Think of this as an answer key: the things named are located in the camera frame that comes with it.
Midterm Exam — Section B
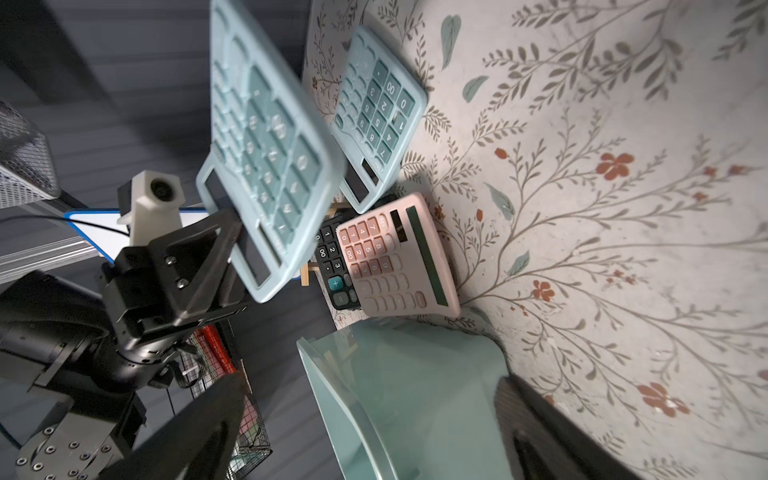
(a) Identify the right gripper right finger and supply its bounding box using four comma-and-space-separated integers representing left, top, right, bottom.
494, 374, 637, 480

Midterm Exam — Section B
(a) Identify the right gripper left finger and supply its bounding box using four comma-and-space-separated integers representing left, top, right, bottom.
99, 372, 247, 479

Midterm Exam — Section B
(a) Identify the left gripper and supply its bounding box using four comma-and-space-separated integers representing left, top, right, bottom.
100, 208, 250, 360

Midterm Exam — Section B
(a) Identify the mint green storage box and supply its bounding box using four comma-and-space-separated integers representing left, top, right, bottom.
297, 317, 512, 479

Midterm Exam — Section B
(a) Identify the teal calculator hidden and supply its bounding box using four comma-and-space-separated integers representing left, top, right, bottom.
196, 1, 346, 303

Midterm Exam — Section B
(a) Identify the black calculator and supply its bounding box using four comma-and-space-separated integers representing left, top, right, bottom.
315, 208, 360, 311

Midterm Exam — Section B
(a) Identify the teal calculator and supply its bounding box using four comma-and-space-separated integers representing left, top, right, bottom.
331, 25, 427, 213

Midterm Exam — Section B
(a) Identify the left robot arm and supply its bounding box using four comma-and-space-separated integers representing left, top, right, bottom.
1, 209, 247, 479

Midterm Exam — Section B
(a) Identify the small pink calculator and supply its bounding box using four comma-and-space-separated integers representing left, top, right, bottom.
336, 192, 461, 318

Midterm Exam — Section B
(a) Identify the blue framed whiteboard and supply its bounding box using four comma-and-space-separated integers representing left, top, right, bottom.
62, 206, 211, 265

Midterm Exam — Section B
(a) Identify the red folder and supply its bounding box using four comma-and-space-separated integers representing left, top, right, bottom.
196, 325, 237, 374

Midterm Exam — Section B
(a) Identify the black wire wall basket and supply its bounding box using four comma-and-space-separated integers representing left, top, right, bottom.
182, 326, 272, 479

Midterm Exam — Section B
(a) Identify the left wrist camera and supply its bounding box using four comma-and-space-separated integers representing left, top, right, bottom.
117, 170, 185, 246

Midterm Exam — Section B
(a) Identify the white mesh wall basket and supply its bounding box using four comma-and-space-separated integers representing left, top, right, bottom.
1, 101, 61, 209

